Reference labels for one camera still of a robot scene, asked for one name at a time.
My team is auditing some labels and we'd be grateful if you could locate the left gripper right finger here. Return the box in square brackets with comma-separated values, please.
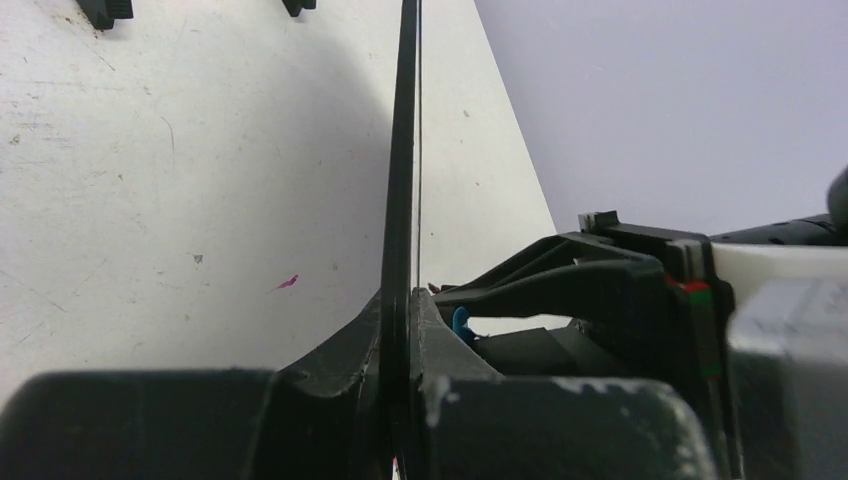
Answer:
[410, 289, 719, 479]

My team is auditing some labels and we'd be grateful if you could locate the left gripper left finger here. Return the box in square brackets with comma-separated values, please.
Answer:
[1, 297, 391, 479]

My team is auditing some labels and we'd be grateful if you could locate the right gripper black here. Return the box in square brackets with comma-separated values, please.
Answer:
[435, 211, 741, 479]

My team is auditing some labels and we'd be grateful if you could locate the blue whiteboard eraser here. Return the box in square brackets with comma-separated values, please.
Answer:
[427, 283, 478, 347]

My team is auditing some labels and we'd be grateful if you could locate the small whiteboard black frame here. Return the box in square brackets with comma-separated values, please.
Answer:
[379, 0, 425, 479]

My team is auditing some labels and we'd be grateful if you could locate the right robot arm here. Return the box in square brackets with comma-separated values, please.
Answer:
[425, 174, 847, 479]

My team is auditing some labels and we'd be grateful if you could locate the wire whiteboard stand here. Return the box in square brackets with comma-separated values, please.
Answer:
[76, 0, 317, 31]

